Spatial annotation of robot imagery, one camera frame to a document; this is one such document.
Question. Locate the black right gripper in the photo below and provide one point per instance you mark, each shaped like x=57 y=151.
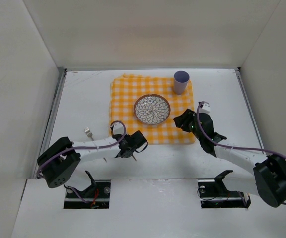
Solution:
x=183 y=119

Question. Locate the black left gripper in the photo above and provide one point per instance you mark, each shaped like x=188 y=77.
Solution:
x=138 y=138

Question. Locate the patterned ceramic bowl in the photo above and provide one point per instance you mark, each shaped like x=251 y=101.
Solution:
x=151 y=109

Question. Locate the silver fork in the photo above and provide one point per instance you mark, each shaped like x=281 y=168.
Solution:
x=88 y=133

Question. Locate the lilac plastic cup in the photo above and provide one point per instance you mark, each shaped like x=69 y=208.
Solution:
x=181 y=79

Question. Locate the yellow checkered cloth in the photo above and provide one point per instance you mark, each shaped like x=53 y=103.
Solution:
x=126 y=89

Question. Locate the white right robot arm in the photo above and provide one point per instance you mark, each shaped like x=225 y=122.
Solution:
x=268 y=170

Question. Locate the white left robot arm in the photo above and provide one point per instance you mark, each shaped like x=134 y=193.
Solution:
x=58 y=165

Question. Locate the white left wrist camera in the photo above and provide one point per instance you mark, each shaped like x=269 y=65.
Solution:
x=117 y=129

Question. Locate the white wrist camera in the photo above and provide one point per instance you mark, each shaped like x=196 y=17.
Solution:
x=204 y=107
x=117 y=129

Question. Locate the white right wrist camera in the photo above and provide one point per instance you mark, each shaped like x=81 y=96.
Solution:
x=204 y=107

